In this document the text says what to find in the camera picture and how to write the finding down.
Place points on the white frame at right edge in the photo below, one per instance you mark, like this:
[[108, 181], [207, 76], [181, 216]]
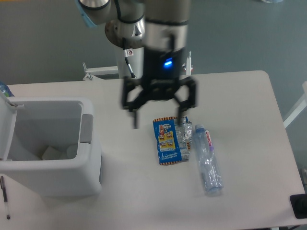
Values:
[[297, 108]]

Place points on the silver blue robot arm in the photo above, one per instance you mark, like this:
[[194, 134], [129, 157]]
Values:
[[97, 12]]

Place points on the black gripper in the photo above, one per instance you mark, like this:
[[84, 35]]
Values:
[[160, 81]]

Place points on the black white pen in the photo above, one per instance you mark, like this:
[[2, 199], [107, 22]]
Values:
[[2, 184]]

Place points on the blue snack wrapper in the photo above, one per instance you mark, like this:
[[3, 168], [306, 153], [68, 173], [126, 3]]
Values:
[[173, 138]]

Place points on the black device at table corner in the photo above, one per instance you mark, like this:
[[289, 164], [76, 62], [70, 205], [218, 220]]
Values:
[[299, 205]]

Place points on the clear plastic water bottle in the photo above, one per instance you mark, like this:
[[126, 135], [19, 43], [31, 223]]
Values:
[[207, 162]]

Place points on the white push-lid trash can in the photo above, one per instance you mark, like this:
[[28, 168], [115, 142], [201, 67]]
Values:
[[49, 145]]

